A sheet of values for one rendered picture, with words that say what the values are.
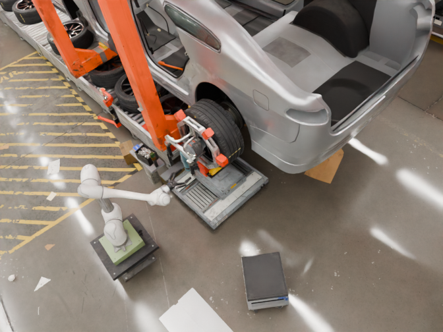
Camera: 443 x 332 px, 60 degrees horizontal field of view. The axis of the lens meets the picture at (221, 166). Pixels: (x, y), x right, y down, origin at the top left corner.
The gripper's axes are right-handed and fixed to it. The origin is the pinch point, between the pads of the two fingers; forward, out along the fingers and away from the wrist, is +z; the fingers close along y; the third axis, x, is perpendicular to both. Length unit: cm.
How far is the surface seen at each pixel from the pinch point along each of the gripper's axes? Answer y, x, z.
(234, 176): -2, -61, 55
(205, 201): -11, -77, 18
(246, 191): 14, -75, 57
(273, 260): 97, -49, 10
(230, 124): 6, 25, 55
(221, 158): 14.6, 5.5, 31.8
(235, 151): 16, 2, 48
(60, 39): -257, 25, 18
